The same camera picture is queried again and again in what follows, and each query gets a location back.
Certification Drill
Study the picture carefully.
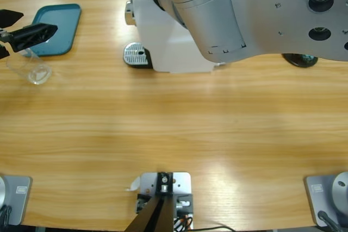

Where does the white mount block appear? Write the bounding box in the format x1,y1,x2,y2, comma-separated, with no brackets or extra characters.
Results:
135,171,194,230

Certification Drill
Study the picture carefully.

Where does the orange black wire bundle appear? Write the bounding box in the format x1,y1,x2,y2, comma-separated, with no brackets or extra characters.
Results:
173,214,194,231

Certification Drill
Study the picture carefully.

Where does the black base cable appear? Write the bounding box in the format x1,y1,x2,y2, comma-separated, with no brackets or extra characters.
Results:
0,205,13,227
317,210,343,232

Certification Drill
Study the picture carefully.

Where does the clear drinking glass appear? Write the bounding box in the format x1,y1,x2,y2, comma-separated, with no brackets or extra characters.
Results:
5,48,53,85

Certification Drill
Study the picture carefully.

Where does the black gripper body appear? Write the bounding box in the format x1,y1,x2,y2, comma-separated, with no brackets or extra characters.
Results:
0,28,13,60

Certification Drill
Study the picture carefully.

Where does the white paper tag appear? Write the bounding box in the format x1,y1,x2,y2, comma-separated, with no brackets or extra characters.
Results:
125,176,141,192

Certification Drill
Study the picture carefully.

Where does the thin black cable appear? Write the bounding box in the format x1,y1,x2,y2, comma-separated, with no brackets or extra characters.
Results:
191,225,237,232

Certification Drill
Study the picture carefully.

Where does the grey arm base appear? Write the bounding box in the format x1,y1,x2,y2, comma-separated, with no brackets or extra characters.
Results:
303,171,348,228
0,174,33,227

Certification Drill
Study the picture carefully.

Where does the metal drip tray grate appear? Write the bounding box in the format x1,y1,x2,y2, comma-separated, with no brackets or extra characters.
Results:
123,41,153,69

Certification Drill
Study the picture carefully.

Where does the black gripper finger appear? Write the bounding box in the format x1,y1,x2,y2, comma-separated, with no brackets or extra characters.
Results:
10,23,58,53
0,9,24,29

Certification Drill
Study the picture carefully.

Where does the white capsule coffee machine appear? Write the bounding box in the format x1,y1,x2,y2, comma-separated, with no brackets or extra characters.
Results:
123,0,226,74

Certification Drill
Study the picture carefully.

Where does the dark camera post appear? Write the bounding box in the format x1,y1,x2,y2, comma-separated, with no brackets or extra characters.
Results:
125,171,175,232

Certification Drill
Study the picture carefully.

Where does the black capsule stand with rods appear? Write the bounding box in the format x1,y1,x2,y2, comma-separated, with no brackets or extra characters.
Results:
282,52,319,68

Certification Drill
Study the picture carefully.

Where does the teal plastic tray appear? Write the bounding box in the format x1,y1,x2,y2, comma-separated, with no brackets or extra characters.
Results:
21,3,82,57

